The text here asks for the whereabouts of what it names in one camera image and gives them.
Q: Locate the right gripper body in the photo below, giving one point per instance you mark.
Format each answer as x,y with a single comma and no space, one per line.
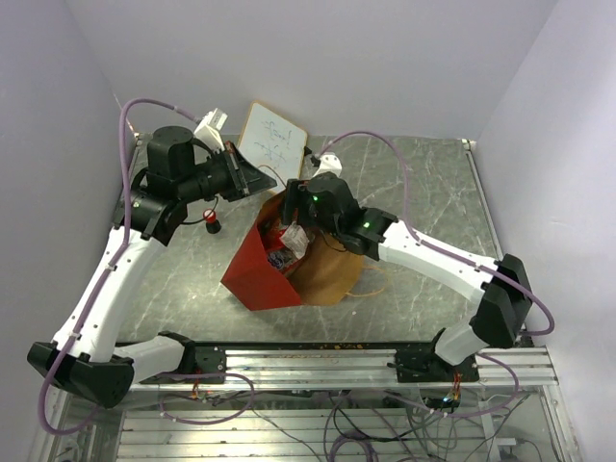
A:
297,193

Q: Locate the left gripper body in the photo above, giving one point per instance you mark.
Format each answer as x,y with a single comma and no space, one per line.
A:
232,185

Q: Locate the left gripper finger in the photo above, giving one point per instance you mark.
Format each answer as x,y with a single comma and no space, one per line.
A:
240,160
256,180

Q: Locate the red cookie snack bag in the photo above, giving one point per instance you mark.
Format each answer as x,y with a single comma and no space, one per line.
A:
289,243

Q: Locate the red paper bag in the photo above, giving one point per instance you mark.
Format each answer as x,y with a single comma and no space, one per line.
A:
265,273

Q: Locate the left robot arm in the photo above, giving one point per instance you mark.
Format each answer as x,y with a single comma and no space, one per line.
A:
83,358

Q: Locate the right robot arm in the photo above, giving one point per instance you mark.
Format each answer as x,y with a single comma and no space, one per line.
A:
499,289

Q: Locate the red black marker cap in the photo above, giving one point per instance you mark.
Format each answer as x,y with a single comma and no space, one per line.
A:
212,223

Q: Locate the small whiteboard yellow frame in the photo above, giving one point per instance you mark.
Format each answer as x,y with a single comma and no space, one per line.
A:
269,139

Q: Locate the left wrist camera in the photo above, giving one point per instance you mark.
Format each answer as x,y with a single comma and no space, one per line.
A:
208,129

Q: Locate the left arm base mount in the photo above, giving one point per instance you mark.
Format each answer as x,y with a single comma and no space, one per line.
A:
210,363

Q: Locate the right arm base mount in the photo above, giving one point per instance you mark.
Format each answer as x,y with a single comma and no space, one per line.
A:
416,364

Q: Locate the aluminium rail frame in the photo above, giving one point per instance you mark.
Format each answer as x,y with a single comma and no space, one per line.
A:
335,401

